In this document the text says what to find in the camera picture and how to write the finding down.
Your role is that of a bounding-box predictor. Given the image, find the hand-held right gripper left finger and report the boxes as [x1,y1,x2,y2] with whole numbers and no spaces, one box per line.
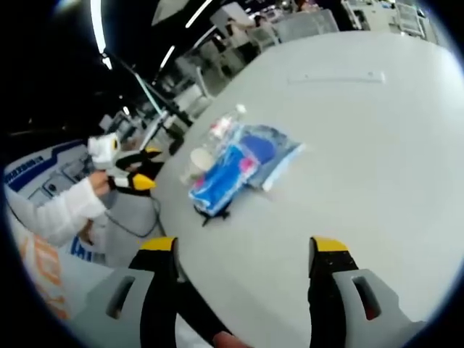
[68,236,233,348]

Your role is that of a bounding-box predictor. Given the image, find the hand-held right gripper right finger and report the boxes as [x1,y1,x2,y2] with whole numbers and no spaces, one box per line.
[307,235,429,348]

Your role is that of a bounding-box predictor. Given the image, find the clear plastic cup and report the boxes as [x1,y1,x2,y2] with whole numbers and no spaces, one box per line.
[178,147,215,186]

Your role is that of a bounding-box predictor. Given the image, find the blue plastic packet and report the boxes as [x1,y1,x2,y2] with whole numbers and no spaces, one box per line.
[187,144,262,215]

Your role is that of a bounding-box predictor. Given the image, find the small black clip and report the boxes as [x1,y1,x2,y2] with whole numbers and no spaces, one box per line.
[196,205,232,228]

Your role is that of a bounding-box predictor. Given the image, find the clear plastic water bottle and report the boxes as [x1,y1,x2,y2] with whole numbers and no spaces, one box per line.
[207,104,248,148]

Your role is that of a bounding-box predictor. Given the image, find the clear bag with blue item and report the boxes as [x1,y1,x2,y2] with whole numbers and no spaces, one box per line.
[231,124,306,192]

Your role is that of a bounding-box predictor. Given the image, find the person's left hand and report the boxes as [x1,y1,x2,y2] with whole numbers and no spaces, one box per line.
[88,169,111,199]

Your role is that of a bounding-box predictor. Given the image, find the person's right hand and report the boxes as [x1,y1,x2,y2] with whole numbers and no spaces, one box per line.
[212,331,252,348]

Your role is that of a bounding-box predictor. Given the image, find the black stand with pale pole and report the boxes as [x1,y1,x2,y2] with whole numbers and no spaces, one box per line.
[102,50,194,146]

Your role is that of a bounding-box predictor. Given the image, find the white blue-striped cabinet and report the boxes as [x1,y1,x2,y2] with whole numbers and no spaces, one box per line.
[3,138,94,206]

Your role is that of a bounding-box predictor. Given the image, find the person's white orange printed clothing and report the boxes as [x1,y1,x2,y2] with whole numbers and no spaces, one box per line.
[7,202,109,322]

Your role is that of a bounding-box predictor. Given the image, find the long ceiling light strip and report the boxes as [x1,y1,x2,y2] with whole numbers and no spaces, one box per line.
[89,0,114,70]

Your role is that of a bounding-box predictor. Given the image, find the light grey table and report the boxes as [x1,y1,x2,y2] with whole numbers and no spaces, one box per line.
[70,30,458,348]

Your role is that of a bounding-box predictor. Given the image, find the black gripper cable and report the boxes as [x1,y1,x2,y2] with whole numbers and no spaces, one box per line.
[104,194,162,239]

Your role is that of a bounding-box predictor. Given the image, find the grey table cable cover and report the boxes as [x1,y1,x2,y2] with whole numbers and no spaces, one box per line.
[286,70,386,85]

